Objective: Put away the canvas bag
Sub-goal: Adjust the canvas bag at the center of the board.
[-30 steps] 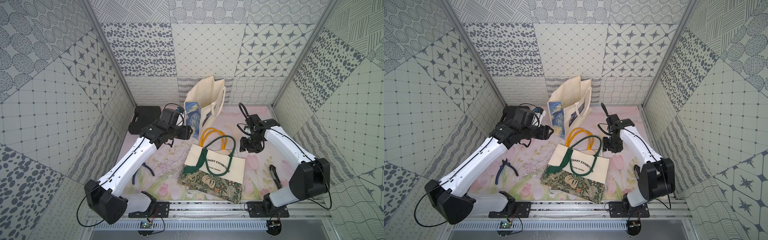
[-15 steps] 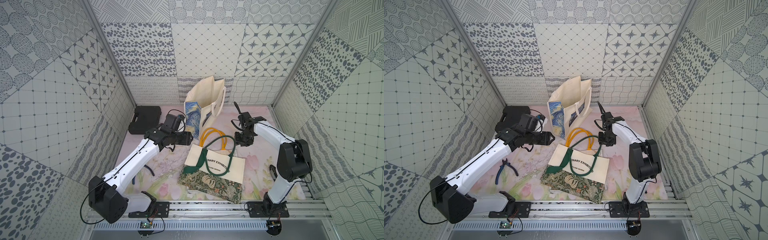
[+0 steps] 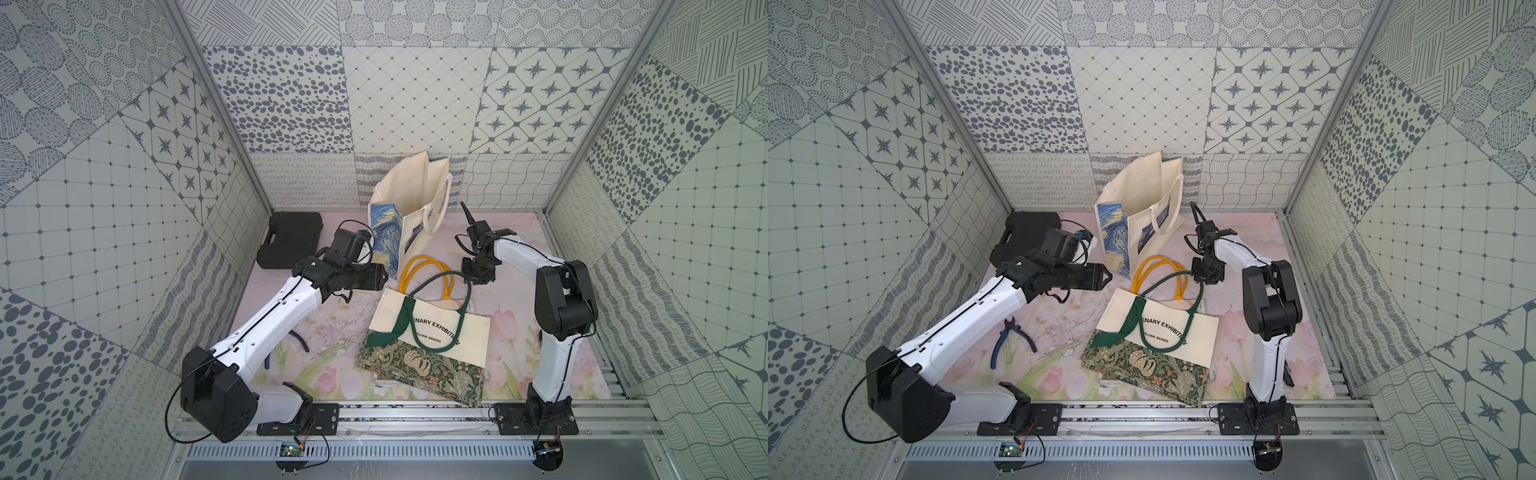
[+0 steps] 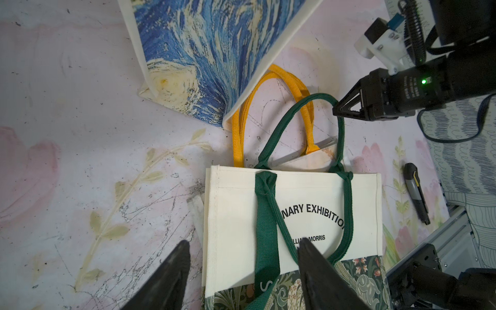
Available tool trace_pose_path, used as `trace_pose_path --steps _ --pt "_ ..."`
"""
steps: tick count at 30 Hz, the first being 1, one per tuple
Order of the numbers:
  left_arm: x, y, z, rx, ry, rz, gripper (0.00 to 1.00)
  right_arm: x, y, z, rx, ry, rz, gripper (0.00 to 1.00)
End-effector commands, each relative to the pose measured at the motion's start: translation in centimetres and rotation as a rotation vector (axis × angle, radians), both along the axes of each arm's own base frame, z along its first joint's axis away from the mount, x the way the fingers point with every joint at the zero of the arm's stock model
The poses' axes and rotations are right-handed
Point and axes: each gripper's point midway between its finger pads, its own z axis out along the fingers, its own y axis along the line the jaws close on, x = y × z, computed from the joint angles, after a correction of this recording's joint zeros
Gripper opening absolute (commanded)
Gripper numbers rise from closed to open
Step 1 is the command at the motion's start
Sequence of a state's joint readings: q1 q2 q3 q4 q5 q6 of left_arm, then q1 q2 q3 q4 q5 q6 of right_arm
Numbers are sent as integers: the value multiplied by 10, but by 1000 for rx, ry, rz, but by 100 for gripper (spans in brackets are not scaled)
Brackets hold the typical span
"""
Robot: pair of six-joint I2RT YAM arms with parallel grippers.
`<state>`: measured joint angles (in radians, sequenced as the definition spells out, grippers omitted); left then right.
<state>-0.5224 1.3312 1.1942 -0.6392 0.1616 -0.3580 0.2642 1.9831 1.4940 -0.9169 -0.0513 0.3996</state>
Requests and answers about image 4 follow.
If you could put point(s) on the yellow-handled cartoon canvas bag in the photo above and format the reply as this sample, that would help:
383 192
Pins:
313 157

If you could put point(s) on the starry night canvas bag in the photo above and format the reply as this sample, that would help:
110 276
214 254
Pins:
203 58

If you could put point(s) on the green-handled floral canvas bag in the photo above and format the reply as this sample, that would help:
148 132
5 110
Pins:
255 220

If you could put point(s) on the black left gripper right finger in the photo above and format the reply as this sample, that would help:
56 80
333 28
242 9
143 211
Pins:
322 286

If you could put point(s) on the aluminium mounting rail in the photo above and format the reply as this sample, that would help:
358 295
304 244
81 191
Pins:
455 244

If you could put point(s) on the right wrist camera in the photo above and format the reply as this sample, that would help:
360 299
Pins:
397 43

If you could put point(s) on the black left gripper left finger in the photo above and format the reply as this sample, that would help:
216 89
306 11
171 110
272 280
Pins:
165 289

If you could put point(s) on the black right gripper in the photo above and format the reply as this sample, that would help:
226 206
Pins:
462 74

